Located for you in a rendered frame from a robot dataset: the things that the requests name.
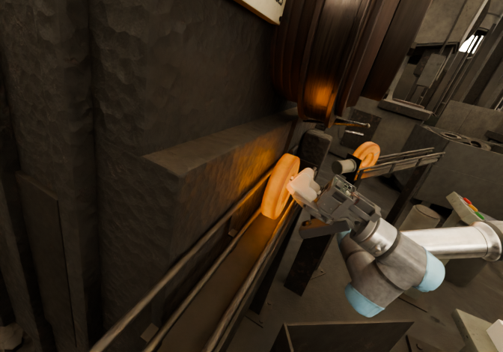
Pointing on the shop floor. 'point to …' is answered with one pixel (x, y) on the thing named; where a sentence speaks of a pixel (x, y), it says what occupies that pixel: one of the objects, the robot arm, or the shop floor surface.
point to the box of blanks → (456, 170)
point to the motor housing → (305, 263)
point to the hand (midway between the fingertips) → (284, 179)
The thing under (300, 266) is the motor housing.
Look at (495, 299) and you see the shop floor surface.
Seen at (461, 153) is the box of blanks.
